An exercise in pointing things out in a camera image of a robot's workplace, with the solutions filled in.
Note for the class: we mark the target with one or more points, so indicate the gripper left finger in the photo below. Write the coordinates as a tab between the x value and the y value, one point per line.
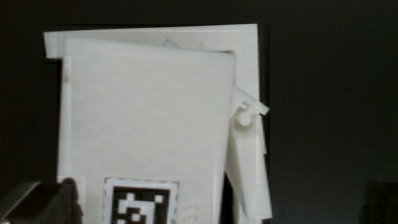
42	203

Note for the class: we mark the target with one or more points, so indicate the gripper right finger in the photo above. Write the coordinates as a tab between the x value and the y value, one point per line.
379	210

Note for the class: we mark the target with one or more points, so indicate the white cabinet body box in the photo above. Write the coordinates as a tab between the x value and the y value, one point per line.
228	39

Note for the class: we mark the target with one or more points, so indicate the white cabinet top block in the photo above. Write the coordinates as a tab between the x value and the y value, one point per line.
146	102

